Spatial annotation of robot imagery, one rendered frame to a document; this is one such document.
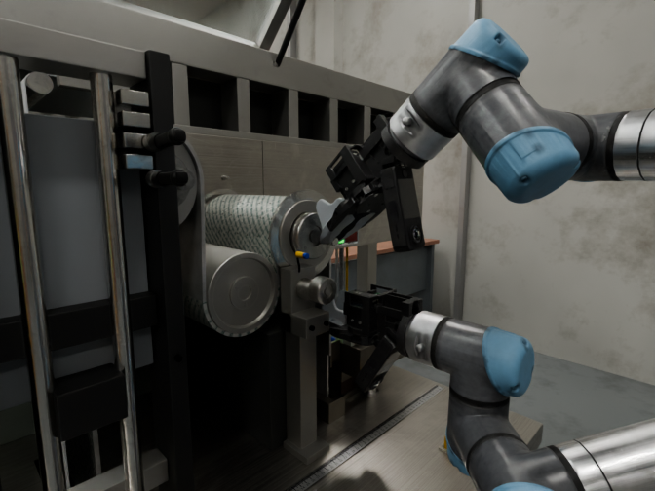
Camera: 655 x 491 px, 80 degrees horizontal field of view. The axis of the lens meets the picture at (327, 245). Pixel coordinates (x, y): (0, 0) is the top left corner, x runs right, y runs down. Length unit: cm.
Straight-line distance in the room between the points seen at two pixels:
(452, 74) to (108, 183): 35
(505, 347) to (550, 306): 302
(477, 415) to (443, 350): 9
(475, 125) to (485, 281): 328
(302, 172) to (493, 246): 272
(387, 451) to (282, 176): 67
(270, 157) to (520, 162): 70
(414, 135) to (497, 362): 29
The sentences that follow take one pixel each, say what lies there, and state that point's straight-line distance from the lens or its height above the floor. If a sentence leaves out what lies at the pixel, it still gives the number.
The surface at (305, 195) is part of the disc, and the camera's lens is 63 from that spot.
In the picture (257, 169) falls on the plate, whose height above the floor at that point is 137.
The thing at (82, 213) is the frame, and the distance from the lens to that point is 39.
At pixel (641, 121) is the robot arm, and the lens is 51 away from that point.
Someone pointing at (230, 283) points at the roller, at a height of 119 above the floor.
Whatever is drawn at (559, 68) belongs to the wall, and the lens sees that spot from 354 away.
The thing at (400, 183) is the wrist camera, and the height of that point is 133.
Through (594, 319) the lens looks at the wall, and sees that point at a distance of 349.
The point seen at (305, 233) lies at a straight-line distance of 61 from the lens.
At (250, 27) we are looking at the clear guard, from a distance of 105.
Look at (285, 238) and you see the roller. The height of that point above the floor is 125.
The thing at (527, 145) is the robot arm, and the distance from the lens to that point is 41.
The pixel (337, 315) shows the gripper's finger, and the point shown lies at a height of 111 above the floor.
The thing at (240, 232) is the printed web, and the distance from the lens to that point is 68.
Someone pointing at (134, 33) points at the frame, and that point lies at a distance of 90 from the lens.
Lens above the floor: 133
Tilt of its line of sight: 9 degrees down
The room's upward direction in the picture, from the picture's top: straight up
